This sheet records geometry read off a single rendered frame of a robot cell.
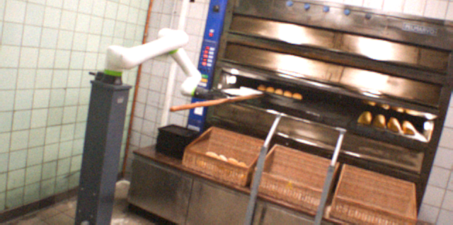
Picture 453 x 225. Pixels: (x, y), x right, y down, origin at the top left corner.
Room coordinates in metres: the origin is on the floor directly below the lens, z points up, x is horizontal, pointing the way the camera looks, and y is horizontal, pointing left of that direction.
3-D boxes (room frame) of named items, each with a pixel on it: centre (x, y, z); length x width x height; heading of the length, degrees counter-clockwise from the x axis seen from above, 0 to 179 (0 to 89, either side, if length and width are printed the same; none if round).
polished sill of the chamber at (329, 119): (2.97, -0.75, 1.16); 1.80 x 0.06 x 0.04; 67
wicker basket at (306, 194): (2.70, -0.65, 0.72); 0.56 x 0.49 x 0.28; 67
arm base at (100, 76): (2.39, 0.82, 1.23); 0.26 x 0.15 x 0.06; 71
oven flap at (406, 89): (2.95, -0.74, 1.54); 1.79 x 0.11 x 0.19; 67
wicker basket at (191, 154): (2.93, -0.10, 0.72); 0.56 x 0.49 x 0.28; 68
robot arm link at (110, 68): (2.37, 0.76, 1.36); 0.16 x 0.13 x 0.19; 45
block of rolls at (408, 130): (3.13, -1.45, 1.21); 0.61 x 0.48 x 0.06; 157
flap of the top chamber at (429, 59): (2.95, -0.74, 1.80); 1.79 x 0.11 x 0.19; 67
